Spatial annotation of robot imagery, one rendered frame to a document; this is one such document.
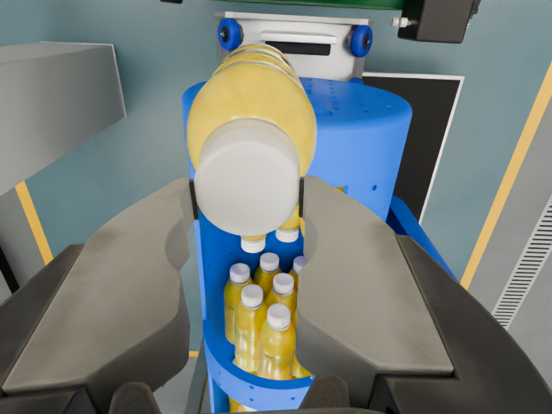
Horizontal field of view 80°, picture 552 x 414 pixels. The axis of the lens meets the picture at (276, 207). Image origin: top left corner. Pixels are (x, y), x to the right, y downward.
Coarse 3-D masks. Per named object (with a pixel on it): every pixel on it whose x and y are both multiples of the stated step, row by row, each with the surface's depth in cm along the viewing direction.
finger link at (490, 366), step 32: (416, 256) 8; (448, 288) 7; (448, 320) 6; (480, 320) 6; (448, 352) 6; (480, 352) 6; (512, 352) 6; (384, 384) 5; (416, 384) 5; (448, 384) 5; (480, 384) 5; (512, 384) 5; (544, 384) 5
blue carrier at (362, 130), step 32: (192, 96) 37; (320, 96) 41; (352, 96) 42; (384, 96) 43; (320, 128) 30; (352, 128) 31; (384, 128) 33; (320, 160) 32; (352, 160) 33; (384, 160) 35; (352, 192) 35; (384, 192) 39; (224, 256) 65; (256, 256) 71; (288, 256) 72; (224, 352) 77; (224, 384) 55; (256, 384) 51; (288, 384) 51
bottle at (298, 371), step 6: (294, 312) 60; (294, 318) 60; (294, 324) 59; (294, 360) 63; (294, 366) 64; (300, 366) 63; (294, 372) 64; (300, 372) 64; (306, 372) 64; (300, 378) 65
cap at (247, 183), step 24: (216, 144) 12; (240, 144) 11; (264, 144) 11; (216, 168) 11; (240, 168) 11; (264, 168) 11; (288, 168) 11; (216, 192) 12; (240, 192) 12; (264, 192) 12; (288, 192) 12; (216, 216) 12; (240, 216) 12; (264, 216) 12; (288, 216) 12
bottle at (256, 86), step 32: (224, 64) 19; (256, 64) 16; (288, 64) 22; (224, 96) 14; (256, 96) 14; (288, 96) 14; (192, 128) 14; (224, 128) 13; (288, 128) 14; (192, 160) 15
